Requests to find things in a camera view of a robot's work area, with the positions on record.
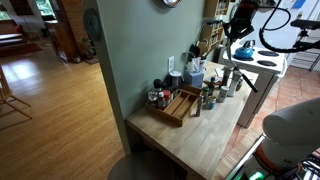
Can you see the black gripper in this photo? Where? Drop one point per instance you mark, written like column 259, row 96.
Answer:
column 245, row 13

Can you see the black cooking spoon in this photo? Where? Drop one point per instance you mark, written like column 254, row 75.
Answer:
column 194, row 50

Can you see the dark wooden spoon rest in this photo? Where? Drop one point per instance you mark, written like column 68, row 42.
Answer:
column 210, row 85

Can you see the blue kettle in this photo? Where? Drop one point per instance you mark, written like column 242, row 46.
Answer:
column 244, row 53

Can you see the black stove burner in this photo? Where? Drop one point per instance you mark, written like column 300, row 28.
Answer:
column 268, row 53
column 266, row 63

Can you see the steel pepper grinder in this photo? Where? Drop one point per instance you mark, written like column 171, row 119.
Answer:
column 226, row 77

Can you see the white utensil crock orange print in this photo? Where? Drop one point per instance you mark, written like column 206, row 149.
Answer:
column 200, row 65

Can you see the black lid jar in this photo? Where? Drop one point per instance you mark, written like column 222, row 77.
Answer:
column 238, row 85

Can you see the glass steel salt grinder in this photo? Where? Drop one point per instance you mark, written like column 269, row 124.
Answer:
column 234, row 86

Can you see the white kitchen stove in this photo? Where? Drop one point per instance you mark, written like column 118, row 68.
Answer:
column 263, row 88

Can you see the small dark sauce bottle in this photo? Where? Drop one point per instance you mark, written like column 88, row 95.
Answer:
column 211, row 87

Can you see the blue tissue box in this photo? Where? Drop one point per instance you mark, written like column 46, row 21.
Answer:
column 194, row 80

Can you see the white slatted cabinet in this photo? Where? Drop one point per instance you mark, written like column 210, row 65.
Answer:
column 301, row 61

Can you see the green cap spice bottle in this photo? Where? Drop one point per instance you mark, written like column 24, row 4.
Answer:
column 205, row 95

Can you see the blue label glass jar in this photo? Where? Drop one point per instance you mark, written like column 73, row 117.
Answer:
column 211, row 103

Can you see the black canister white lid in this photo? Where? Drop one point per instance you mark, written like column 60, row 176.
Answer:
column 175, row 81

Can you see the slim steel cylinder mill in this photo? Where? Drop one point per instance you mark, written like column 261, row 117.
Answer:
column 199, row 106

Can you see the small spice jar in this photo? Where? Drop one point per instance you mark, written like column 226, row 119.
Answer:
column 167, row 96

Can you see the black cap spice bottle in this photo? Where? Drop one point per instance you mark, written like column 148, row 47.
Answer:
column 157, row 84

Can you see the wooden cutlery tray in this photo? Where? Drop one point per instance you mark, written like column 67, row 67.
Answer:
column 180, row 110

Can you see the clear glass spice bottle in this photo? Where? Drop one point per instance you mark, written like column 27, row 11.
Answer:
column 152, row 97

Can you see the tall wooden cabinet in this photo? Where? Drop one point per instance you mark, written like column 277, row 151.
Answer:
column 68, row 26

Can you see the living room window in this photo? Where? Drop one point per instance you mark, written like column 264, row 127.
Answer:
column 45, row 7

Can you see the red floor rug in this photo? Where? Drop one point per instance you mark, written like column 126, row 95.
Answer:
column 18, row 50

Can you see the sofa with red cushion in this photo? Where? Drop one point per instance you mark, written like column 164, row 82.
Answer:
column 11, row 33

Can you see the wooden spindle chair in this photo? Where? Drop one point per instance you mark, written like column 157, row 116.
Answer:
column 4, row 93

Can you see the wooden wall shelf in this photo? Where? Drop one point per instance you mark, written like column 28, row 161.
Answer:
column 208, row 10

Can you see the round wall clock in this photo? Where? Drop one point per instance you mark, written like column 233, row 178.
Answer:
column 171, row 2

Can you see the white wall outlet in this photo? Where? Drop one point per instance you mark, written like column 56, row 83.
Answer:
column 171, row 64

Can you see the metal robot stand frame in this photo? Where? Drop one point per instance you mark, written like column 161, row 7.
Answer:
column 246, row 157

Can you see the round dark wall plate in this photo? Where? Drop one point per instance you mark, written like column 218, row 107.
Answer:
column 92, row 25

